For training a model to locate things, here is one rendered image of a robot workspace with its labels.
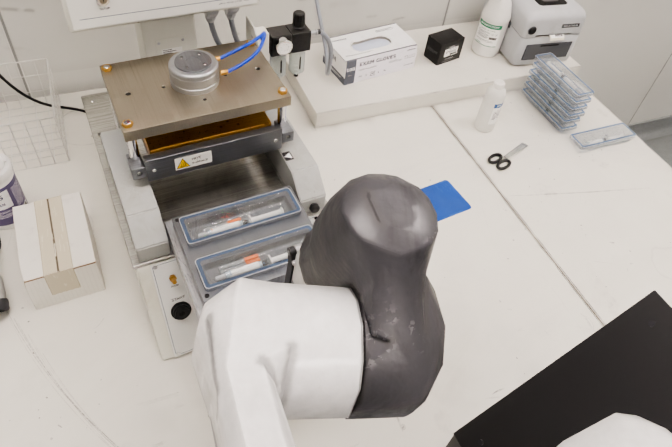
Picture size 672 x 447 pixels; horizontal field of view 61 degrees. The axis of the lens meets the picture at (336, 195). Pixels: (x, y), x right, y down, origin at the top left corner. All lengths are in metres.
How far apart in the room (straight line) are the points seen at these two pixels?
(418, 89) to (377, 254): 1.19
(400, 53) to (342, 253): 1.20
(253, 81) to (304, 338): 0.65
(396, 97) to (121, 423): 0.99
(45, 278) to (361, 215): 0.78
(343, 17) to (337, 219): 1.32
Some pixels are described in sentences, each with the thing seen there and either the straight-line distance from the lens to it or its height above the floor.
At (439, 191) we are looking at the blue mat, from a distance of 1.35.
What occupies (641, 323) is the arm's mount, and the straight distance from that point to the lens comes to 0.88.
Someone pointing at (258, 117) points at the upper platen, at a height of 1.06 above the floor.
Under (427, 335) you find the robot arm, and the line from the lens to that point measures 0.43.
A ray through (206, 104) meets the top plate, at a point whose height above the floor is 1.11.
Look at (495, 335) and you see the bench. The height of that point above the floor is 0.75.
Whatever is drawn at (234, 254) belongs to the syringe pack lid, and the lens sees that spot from 0.85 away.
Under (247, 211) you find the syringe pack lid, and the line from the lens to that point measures 0.90.
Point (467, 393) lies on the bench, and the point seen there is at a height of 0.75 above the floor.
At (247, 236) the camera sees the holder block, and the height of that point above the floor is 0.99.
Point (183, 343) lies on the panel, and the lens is 1.04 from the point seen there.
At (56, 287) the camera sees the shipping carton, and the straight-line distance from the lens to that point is 1.12.
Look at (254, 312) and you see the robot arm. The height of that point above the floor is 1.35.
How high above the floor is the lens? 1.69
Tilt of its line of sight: 47 degrees down
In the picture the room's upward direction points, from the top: 8 degrees clockwise
